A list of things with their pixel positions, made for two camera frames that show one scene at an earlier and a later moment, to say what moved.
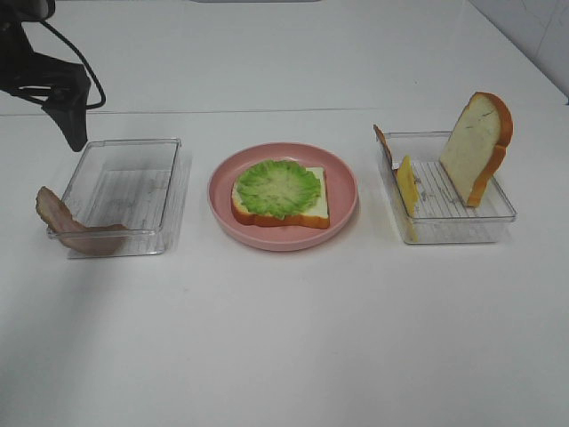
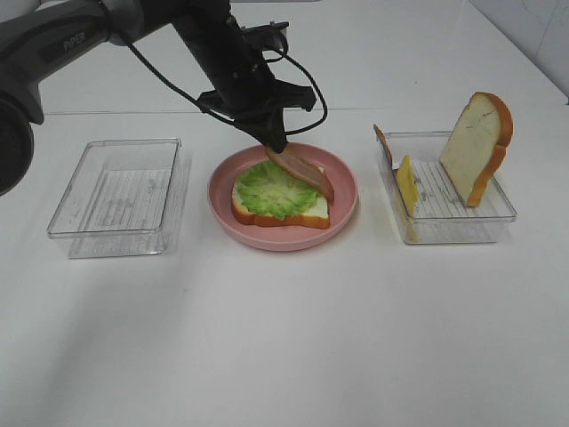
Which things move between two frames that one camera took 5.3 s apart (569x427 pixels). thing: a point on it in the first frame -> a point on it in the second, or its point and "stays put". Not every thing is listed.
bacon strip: [380, 137] stays put
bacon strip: [92, 240] -> [306, 167]
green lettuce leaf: [277, 188] stays put
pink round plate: [341, 189] stays put
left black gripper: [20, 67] -> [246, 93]
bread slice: [316, 216] stays put
